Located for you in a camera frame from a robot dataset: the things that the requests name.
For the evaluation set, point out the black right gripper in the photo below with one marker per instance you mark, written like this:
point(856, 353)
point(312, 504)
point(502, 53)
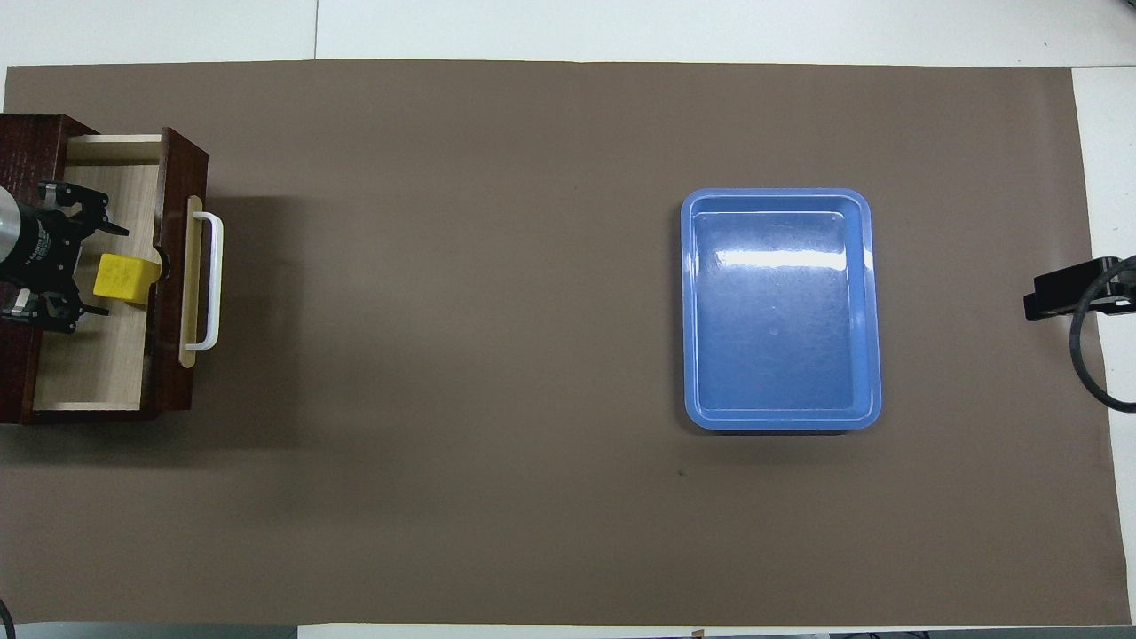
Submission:
point(1069, 288)

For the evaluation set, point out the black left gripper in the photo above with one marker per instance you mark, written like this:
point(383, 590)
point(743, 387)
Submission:
point(44, 248)

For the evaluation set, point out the yellow cube block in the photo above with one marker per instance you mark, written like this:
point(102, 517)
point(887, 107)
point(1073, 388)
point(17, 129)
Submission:
point(127, 278)

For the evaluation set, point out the dark wooden drawer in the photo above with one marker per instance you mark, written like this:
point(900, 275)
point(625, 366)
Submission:
point(115, 373)

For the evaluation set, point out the blue plastic tray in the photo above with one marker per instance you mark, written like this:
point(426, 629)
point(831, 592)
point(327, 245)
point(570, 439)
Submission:
point(781, 311)

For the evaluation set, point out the brown table mat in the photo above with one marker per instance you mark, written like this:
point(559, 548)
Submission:
point(532, 355)

